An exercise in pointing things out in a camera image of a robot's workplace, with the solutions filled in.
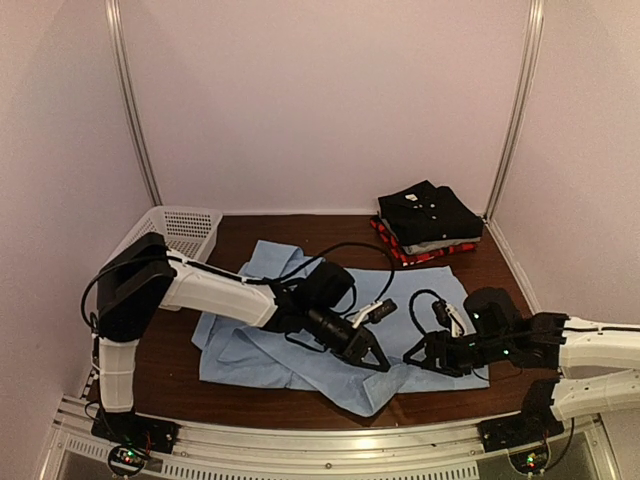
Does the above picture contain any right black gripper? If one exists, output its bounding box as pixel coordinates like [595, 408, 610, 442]
[404, 330, 511, 378]

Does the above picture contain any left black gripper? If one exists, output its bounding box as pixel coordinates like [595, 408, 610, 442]
[306, 303, 391, 373]

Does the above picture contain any red plaid shirt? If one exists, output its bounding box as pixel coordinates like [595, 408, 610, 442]
[369, 215, 477, 267]

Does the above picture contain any grey shirt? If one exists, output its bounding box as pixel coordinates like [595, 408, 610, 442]
[402, 237, 481, 256]

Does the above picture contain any light blue long sleeve shirt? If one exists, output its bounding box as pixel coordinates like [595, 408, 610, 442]
[191, 267, 489, 417]

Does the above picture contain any black shirt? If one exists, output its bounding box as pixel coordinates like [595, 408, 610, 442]
[378, 180, 484, 246]

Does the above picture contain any white plastic laundry basket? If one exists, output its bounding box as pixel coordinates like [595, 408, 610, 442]
[97, 206, 228, 316]

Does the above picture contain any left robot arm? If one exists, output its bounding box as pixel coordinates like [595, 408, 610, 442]
[80, 232, 396, 444]

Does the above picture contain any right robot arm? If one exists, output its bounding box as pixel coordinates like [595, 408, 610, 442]
[403, 312, 639, 442]

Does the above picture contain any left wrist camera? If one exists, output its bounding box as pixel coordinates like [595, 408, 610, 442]
[352, 299, 397, 329]

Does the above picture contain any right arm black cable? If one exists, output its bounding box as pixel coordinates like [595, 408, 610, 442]
[408, 288, 451, 341]

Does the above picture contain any front aluminium rail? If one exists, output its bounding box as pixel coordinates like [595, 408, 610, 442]
[36, 396, 621, 479]

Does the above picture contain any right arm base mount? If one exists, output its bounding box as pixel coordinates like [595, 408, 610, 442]
[477, 413, 564, 477]

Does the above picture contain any right aluminium frame post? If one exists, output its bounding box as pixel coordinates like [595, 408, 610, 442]
[484, 0, 545, 225]

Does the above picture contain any aluminium frame post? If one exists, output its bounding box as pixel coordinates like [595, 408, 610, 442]
[484, 0, 545, 225]
[104, 0, 162, 206]

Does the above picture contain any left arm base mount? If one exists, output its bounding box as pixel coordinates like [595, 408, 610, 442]
[91, 413, 179, 477]

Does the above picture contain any left aluminium frame post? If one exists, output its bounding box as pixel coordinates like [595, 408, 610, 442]
[104, 0, 162, 206]

